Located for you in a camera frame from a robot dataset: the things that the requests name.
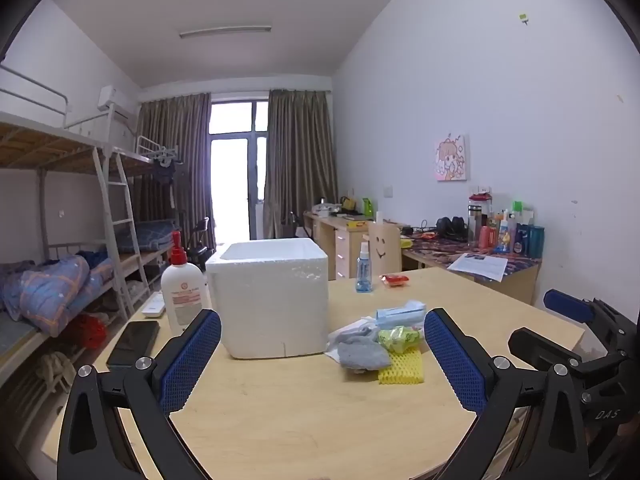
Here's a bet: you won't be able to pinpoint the dark blue folded quilt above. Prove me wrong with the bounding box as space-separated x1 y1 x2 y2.
112 220 176 253

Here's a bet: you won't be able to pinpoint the green plastic bag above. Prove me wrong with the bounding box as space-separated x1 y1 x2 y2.
377 325 425 354

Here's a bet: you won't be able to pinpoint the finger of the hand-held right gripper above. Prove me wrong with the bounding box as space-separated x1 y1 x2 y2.
508 327 585 368
543 289 608 325

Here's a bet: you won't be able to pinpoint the blue surgical face mask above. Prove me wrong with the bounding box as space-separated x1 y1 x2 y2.
375 300 427 326

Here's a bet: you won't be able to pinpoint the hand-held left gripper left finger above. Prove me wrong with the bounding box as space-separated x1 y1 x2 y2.
56 308 222 480

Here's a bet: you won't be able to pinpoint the ceiling tube light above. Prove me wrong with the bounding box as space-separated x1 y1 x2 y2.
179 23 273 39

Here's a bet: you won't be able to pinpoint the red bag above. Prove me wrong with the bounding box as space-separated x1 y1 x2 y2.
65 312 108 348

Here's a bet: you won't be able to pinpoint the glass balcony door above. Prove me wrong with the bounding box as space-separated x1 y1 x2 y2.
210 101 270 242

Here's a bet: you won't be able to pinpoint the white remote control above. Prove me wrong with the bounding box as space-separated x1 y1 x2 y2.
141 291 166 318

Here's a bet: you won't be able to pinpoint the wooden desk with drawers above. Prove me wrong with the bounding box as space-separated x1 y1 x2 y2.
303 210 411 279

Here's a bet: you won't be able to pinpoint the dark hanging clothes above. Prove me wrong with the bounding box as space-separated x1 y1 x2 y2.
152 157 178 183

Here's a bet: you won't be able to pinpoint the pink cartoon wall picture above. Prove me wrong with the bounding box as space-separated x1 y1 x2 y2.
434 134 471 182

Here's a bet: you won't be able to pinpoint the cluster of toiletry bottles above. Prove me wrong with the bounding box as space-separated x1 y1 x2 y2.
467 192 546 257

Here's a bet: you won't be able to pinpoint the brown curtain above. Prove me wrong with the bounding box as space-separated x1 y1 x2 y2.
137 92 217 251
263 89 339 239

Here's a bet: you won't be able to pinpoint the printed paper sheet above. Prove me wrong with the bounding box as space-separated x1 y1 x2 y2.
446 253 509 282

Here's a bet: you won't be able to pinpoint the grey sock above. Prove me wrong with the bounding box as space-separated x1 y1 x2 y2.
336 327 392 373

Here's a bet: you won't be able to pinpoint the white tissue paper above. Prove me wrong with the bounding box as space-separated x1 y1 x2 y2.
325 316 381 361

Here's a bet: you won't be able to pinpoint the yellow foam fruit net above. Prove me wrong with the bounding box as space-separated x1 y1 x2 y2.
378 349 424 385

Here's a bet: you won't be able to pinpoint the white foam box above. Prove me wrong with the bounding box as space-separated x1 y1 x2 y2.
205 238 329 360

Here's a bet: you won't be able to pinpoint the wooden chair with smiley face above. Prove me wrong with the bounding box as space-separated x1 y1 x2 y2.
368 221 402 276

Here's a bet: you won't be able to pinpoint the blue checked quilt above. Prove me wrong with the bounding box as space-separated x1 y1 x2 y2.
0 255 113 337

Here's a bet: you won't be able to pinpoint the black smartphone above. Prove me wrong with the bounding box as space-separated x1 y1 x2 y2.
105 319 161 368

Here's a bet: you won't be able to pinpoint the white pump bottle red cap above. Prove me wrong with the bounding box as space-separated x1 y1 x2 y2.
161 230 210 336

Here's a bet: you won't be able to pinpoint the black folding chair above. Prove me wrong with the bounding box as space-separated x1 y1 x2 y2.
187 217 217 261

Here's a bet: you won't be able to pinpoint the desk with patterned cloth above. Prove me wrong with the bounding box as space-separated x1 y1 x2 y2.
400 232 543 306

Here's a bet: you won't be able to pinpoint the white metal bunk bed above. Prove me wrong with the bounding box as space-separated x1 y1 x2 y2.
0 62 181 401

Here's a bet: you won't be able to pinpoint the white cloth bundle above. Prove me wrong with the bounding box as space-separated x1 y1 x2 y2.
35 350 73 391

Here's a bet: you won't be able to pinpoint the black headphones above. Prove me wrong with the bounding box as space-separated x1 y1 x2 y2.
436 216 468 241

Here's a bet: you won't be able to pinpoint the white air conditioner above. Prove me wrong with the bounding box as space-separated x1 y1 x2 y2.
98 86 138 116

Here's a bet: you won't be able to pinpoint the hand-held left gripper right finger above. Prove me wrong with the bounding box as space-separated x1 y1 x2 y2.
423 307 591 480

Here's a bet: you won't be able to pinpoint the blue spray bottle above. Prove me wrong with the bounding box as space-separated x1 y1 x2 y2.
355 241 374 293

